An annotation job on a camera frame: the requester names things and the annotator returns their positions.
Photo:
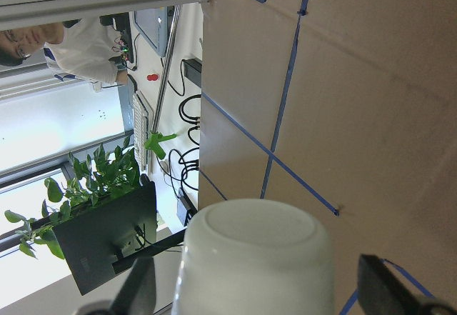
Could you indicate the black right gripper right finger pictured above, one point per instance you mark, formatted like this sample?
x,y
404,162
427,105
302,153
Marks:
x,y
381,292

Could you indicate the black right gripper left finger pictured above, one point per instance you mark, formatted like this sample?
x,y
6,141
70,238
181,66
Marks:
x,y
137,296

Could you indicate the white plastic cup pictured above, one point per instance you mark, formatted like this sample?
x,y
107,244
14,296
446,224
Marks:
x,y
255,256

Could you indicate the black monitor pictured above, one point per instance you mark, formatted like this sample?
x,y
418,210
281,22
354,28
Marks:
x,y
103,242

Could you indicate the green potted plant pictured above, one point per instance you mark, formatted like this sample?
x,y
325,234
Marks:
x,y
98,179

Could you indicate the green clamp tool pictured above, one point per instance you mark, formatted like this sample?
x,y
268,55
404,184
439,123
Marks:
x,y
153,143

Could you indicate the white keyboard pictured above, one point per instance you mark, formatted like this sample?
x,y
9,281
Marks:
x,y
143,115

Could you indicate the metal rod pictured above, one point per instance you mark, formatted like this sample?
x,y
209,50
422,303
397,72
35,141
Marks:
x,y
166,67

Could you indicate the red small object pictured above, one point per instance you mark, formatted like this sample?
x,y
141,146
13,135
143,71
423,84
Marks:
x,y
152,77

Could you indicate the black power adapter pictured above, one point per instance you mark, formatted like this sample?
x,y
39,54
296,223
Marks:
x,y
192,70

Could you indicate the person in white shirt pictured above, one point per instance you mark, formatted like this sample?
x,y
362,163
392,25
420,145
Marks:
x,y
83,48

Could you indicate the teach pendant tablet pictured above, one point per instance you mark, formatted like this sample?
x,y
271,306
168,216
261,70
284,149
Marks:
x,y
155,26

